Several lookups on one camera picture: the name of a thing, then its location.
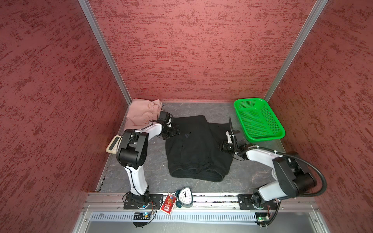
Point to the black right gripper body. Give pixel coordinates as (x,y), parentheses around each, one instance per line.
(230,147)

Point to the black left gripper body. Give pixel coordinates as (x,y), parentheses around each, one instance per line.
(170,131)

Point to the pink drawstring shorts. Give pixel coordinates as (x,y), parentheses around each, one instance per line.
(141,112)

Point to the black shorts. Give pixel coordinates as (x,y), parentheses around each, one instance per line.
(196,152)

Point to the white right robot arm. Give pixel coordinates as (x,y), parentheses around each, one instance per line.
(292,176)

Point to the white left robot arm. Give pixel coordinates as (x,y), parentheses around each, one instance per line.
(132,153)

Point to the green plastic basket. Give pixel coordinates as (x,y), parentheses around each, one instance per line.
(258,121)

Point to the cream desk calculator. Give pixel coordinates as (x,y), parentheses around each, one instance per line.
(112,148)

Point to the teal analog clock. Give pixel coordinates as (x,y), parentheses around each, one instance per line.
(184,197)

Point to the red snack packet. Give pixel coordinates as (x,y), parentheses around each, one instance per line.
(168,204)

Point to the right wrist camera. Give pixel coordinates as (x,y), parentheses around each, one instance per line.
(233,136)

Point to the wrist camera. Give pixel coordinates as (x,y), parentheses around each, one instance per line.
(233,136)
(165,118)

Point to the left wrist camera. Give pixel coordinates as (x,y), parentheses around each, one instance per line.
(165,118)

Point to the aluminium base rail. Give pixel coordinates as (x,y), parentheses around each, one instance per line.
(202,202)

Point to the left aluminium corner post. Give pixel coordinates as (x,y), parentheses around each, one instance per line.
(94,25)

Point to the aluminium corner post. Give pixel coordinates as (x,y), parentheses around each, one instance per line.
(94,25)
(303,34)

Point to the right aluminium corner post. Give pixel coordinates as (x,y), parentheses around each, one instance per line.
(303,34)

